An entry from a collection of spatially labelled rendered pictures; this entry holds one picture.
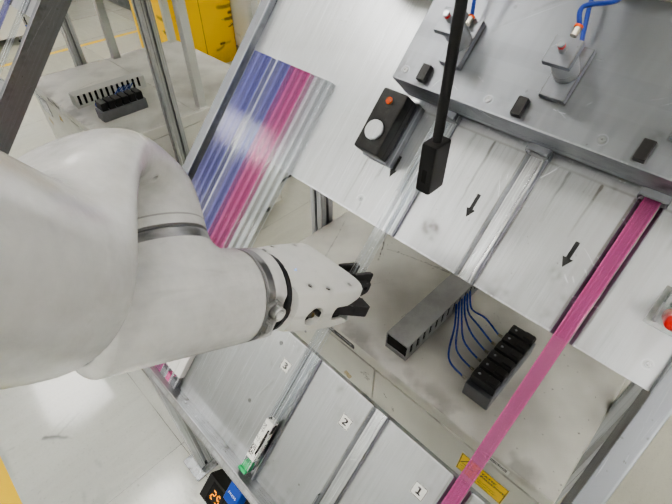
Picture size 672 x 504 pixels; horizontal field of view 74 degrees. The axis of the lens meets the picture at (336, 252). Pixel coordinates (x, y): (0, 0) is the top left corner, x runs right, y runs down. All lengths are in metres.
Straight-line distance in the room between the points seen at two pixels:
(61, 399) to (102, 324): 1.57
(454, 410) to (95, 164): 0.71
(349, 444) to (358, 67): 0.48
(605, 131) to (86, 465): 1.51
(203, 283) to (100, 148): 0.12
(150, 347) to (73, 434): 1.37
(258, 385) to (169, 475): 0.89
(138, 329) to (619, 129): 0.40
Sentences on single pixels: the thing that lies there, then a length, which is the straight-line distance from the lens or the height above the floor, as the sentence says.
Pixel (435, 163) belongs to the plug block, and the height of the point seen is 1.16.
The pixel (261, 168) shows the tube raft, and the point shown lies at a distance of 0.67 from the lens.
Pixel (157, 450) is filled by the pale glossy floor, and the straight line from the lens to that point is 1.56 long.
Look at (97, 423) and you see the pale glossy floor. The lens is 1.67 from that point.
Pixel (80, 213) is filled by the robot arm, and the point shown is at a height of 1.25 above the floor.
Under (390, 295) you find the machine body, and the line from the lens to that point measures 0.97.
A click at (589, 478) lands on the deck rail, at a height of 0.93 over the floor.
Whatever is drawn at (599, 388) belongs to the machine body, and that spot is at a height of 0.62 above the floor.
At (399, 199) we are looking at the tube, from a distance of 0.53.
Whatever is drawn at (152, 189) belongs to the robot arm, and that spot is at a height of 1.17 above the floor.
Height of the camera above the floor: 1.35
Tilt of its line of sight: 44 degrees down
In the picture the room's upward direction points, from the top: straight up
